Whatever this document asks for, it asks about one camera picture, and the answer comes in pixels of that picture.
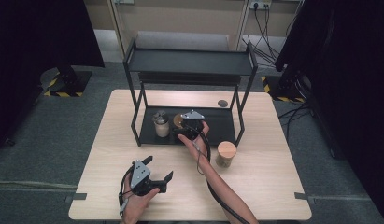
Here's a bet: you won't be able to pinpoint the black stand with striped base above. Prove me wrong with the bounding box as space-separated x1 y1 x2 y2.
43 63 93 98
261 71 307 104

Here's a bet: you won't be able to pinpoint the black power cable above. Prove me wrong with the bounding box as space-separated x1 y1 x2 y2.
242 3 281 68

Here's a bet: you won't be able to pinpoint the black floor cable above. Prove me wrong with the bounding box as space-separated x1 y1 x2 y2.
277 102 312 139

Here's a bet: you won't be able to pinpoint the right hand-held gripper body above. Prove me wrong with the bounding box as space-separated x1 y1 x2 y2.
177 110 206 141

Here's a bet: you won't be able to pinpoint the dark curtain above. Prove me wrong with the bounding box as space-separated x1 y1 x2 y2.
275 0 384 223
0 0 106 150

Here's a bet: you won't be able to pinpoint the left hand-held gripper black cable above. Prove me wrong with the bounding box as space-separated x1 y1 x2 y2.
118 164 136 218

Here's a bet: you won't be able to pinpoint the hand-held gripper black cable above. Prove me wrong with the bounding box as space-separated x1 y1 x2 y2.
192 124 251 224
118 164 136 218

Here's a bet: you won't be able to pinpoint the person's left hand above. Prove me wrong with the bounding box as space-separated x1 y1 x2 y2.
121 174 161 224

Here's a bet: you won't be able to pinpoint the person's right hand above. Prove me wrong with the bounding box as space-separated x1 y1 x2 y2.
178 120 211 163

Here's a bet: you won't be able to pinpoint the right hand-held gripper black cable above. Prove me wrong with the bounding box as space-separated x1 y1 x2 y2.
192 124 251 224

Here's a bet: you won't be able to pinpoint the black metal two-tier rack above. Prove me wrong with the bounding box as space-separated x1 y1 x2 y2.
122 37 259 147

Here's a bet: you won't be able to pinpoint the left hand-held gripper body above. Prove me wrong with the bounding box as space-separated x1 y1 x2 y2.
129 160 167 197

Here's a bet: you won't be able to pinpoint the beige wooden cabinet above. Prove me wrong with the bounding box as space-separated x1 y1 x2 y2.
85 0 303 57

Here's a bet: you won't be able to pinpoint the metal-lid glass jar white powder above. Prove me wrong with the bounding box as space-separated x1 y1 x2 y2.
151 110 171 138

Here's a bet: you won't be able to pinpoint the wooden-lid glass jar bay leaves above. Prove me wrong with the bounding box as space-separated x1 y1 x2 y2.
215 140 237 169

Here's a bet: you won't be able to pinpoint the white wall socket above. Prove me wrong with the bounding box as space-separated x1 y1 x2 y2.
249 0 273 10

